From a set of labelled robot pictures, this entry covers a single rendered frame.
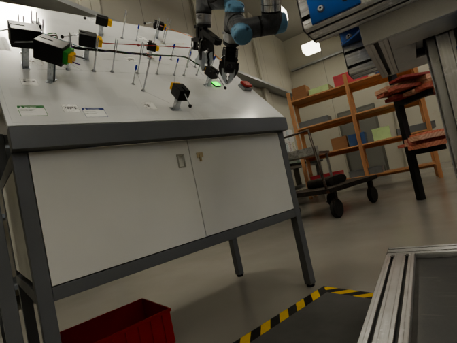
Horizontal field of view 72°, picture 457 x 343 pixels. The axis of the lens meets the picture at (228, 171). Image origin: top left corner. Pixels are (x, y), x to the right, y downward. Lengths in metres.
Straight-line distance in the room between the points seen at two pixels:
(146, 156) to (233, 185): 0.41
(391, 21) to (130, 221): 0.92
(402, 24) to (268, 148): 0.98
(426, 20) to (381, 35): 0.08
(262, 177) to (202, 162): 0.34
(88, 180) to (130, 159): 0.16
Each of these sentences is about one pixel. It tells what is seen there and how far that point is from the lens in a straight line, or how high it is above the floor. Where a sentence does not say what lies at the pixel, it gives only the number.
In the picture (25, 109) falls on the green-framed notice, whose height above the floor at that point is 0.93.
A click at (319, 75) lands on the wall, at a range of 11.41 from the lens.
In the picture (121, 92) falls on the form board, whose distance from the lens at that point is 1.35.
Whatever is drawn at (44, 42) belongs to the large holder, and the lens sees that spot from 1.25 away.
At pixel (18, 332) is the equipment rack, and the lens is 1.05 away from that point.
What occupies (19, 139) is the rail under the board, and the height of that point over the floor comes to 0.83.
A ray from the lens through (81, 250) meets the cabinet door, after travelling 1.10.
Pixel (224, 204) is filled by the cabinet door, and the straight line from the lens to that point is 1.34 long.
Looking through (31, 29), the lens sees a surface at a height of 1.23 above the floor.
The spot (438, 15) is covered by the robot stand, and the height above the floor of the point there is 0.81.
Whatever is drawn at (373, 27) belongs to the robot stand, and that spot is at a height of 0.83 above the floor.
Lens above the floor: 0.58
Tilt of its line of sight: 3 degrees up
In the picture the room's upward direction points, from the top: 12 degrees counter-clockwise
